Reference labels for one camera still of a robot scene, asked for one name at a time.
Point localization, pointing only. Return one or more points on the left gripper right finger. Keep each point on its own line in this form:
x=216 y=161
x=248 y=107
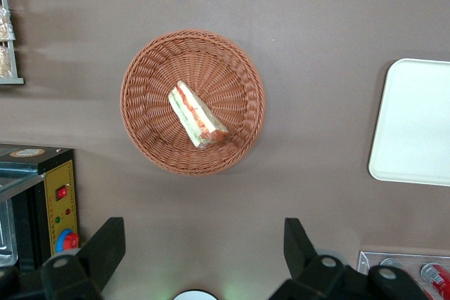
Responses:
x=313 y=275

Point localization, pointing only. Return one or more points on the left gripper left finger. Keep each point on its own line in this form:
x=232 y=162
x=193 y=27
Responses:
x=88 y=268

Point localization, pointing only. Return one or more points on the triangular sandwich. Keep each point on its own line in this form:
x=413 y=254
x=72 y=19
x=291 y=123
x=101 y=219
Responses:
x=195 y=114

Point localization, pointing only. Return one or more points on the round brown wicker basket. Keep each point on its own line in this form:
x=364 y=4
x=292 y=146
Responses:
x=151 y=114

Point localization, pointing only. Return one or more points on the cream plastic serving tray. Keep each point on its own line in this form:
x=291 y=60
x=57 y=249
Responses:
x=415 y=121

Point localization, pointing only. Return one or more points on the black food warmer cabinet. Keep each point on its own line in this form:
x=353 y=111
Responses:
x=38 y=208

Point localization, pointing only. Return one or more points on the clear acrylic bottle rack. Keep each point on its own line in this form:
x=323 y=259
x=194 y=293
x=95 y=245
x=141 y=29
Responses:
x=415 y=259

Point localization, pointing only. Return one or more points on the red cola bottle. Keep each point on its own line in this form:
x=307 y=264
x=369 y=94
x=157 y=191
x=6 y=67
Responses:
x=437 y=275

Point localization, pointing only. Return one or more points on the clear bag of crackers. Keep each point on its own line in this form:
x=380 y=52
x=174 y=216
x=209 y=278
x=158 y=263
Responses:
x=5 y=26
x=4 y=63

